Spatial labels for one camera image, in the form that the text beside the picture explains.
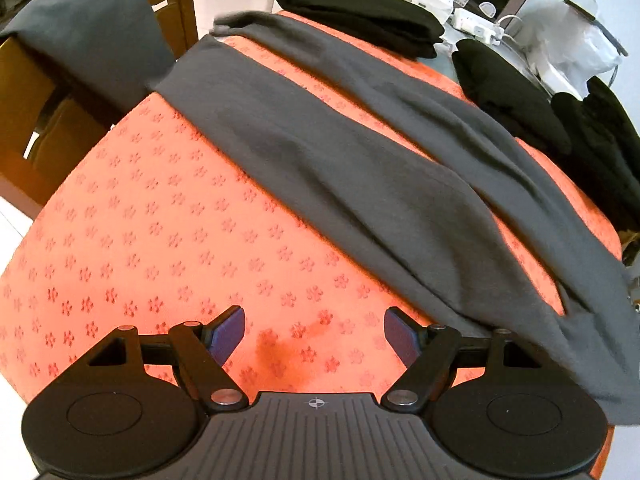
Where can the grey cloth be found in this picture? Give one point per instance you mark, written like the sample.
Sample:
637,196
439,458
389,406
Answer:
85,25

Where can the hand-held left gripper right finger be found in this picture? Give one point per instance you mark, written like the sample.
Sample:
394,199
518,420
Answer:
402,335

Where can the wooden chair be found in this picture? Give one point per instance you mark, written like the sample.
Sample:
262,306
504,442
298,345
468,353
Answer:
30,125

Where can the grey pants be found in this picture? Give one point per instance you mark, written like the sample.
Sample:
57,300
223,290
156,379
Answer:
350,160

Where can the white plastic bag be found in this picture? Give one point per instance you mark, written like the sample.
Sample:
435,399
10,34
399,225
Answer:
590,45

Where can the dark flat bar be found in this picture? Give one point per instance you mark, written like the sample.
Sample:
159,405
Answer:
595,22

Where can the orange flower-patterned mat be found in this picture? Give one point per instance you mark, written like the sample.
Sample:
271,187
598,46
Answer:
175,240

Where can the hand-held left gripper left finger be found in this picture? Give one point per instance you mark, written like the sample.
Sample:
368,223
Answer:
227,332

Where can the white power strip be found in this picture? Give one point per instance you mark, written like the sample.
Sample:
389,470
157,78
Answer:
472,22

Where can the white appliance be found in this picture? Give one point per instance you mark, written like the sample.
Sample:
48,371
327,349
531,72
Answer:
555,77

